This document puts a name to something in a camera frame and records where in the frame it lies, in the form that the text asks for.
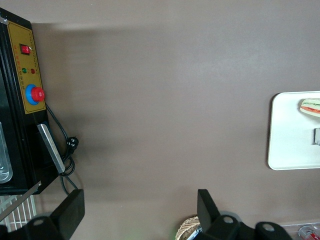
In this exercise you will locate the wrapped triangle sandwich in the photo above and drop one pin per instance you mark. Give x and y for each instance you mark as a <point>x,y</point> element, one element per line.
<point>310,108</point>

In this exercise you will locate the beige plastic tray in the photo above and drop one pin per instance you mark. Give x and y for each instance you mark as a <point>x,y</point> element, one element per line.
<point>287,137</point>

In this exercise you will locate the clear acrylic bottle rack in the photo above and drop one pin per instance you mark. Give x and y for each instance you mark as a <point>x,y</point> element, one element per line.
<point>292,228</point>

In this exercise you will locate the aluminium foil tray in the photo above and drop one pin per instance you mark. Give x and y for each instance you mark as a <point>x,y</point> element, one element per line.
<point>196,233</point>

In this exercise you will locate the light tan wicker basket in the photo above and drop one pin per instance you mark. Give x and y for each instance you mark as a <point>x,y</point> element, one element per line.
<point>187,227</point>

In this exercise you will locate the brown table cover sheet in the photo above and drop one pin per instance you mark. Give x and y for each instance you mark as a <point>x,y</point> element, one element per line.
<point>162,100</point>

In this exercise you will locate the red cola bottle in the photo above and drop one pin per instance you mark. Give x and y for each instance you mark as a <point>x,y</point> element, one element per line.
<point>308,231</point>

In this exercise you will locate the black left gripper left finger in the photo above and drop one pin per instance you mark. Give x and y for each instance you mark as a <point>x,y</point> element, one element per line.
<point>70,212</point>

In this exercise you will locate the small black box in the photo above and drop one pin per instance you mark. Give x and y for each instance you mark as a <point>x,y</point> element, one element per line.
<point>317,136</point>

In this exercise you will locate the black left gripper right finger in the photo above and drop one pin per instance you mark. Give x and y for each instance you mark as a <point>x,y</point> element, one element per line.
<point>208,215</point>

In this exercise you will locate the black sealing machine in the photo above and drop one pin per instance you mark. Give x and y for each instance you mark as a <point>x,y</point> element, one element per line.
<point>15,125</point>

